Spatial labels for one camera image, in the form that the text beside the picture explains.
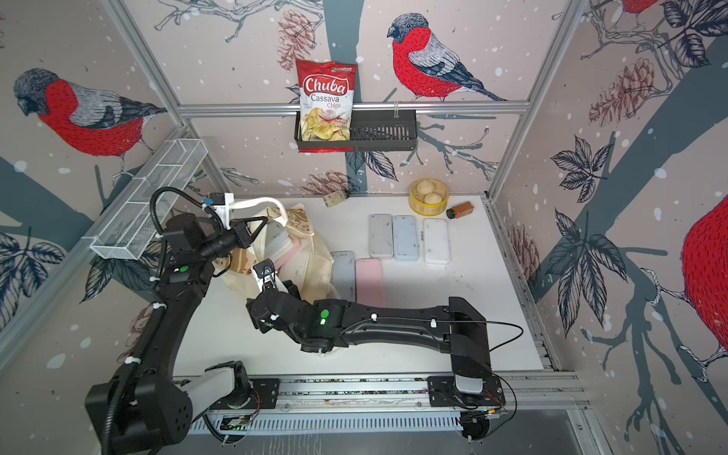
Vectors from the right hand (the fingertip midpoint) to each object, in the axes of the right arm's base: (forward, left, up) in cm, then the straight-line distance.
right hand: (260, 296), depth 66 cm
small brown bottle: (+48, -60, -21) cm, 80 cm away
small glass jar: (+55, -9, -21) cm, 60 cm away
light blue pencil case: (+36, -38, -24) cm, 57 cm away
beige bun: (+59, -46, -18) cm, 77 cm away
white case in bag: (+26, +6, -11) cm, 29 cm away
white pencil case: (+36, -29, -22) cm, 51 cm away
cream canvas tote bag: (+21, -3, -23) cm, 31 cm away
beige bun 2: (+53, -49, -19) cm, 75 cm away
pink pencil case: (+22, +4, -19) cm, 30 cm away
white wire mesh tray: (+14, +37, +7) cm, 40 cm away
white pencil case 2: (+33, -49, -24) cm, 64 cm away
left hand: (+19, +1, +8) cm, 21 cm away
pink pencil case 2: (+17, -24, -23) cm, 37 cm away
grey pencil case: (+20, -16, -23) cm, 34 cm away
